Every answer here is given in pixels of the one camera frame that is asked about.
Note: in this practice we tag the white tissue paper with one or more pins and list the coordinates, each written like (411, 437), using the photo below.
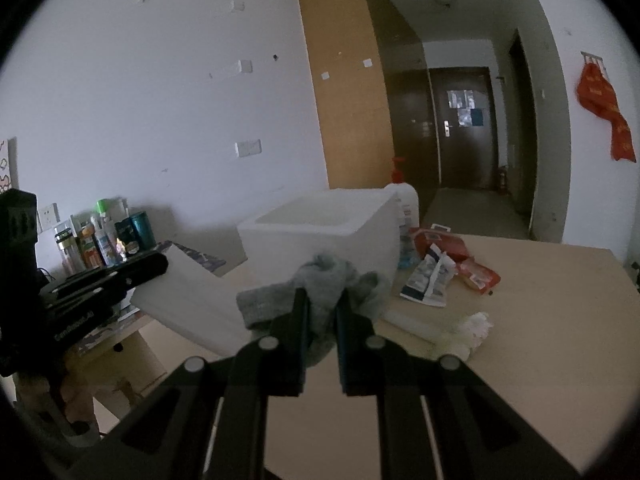
(475, 327)

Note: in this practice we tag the double wall socket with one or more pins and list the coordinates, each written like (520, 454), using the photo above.
(248, 147)

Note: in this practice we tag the papers on entrance door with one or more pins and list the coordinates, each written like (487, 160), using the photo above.
(462, 106)

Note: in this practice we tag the black and white packet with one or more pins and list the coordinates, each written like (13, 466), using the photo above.
(430, 280)

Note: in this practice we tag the red hanging bag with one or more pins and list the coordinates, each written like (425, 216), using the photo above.
(602, 105)

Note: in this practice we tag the wooden wardrobe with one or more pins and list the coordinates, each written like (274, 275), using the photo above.
(345, 110)

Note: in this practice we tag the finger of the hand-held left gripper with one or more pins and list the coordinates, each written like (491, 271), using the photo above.
(95, 300)
(145, 265)

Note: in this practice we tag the orange snack packet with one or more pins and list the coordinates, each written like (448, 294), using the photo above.
(480, 275)

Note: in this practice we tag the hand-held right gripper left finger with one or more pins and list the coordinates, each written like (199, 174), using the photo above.
(300, 320)

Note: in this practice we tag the wall poster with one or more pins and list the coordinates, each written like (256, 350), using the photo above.
(7, 165)

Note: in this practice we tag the grey sock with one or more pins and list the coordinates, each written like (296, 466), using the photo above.
(325, 280)

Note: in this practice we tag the white lotion bottle red pump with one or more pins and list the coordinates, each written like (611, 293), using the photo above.
(407, 205)

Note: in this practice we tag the white wall switch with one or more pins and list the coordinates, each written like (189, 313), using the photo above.
(245, 66)

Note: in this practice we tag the dark side door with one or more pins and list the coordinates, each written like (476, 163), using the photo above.
(522, 135)

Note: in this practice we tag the dark entrance door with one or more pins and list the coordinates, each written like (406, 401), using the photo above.
(465, 160)

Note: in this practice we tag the white foam lid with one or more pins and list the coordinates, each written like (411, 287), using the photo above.
(190, 305)

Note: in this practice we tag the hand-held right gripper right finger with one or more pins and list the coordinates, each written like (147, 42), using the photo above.
(342, 350)

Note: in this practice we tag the white foam box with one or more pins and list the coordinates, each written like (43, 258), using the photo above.
(370, 240)

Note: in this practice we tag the red snack packet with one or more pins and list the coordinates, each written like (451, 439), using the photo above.
(445, 245)

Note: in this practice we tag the row of toiletry bottles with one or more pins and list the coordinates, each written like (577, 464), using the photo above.
(107, 245)

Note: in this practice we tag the low wall socket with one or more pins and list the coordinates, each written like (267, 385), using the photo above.
(47, 216)

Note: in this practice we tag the wall hook rack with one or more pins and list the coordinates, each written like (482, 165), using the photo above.
(592, 58)

